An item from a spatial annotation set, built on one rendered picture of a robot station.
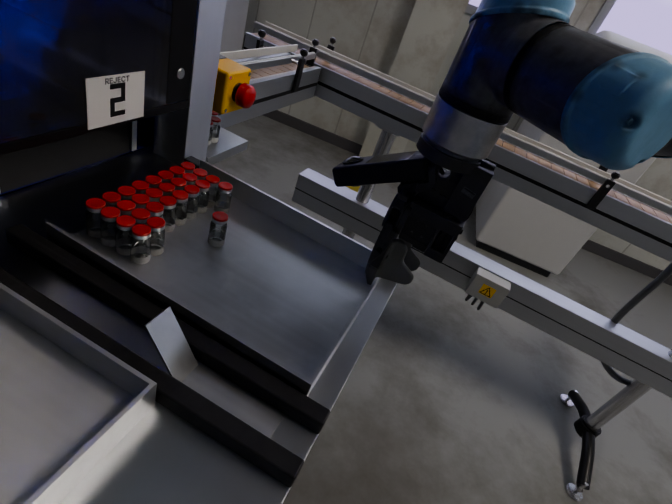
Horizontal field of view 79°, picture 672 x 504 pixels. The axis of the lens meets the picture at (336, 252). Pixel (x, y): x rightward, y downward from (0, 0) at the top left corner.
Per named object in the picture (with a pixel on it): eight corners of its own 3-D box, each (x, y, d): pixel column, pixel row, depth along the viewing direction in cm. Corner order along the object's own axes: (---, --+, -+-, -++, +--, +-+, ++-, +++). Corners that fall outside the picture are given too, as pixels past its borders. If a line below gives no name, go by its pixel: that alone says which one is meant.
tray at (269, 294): (48, 247, 47) (45, 222, 45) (199, 177, 68) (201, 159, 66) (302, 405, 41) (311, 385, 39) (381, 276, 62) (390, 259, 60)
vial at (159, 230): (140, 250, 51) (141, 220, 48) (154, 243, 52) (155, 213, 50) (154, 259, 50) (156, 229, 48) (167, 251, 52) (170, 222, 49)
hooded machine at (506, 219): (471, 204, 320) (580, 21, 244) (540, 233, 317) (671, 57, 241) (470, 247, 266) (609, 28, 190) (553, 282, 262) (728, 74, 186)
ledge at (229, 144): (145, 135, 77) (146, 125, 76) (192, 121, 88) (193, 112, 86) (207, 167, 75) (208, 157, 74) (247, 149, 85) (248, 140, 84)
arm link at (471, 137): (430, 97, 39) (446, 86, 45) (410, 142, 41) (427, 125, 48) (505, 131, 38) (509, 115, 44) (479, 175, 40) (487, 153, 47)
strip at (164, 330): (142, 365, 39) (144, 324, 36) (164, 345, 42) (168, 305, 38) (266, 443, 37) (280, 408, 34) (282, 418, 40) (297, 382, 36)
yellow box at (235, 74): (187, 98, 71) (191, 56, 67) (213, 92, 77) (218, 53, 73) (223, 116, 70) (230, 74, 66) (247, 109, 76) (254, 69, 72)
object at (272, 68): (163, 155, 77) (168, 70, 68) (98, 121, 79) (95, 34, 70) (318, 98, 132) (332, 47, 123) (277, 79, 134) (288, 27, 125)
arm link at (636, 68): (740, 89, 30) (611, 39, 37) (679, 62, 24) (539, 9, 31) (659, 181, 35) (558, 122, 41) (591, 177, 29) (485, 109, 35)
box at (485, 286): (464, 292, 142) (477, 273, 137) (465, 284, 146) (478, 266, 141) (496, 309, 140) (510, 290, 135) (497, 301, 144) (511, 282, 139)
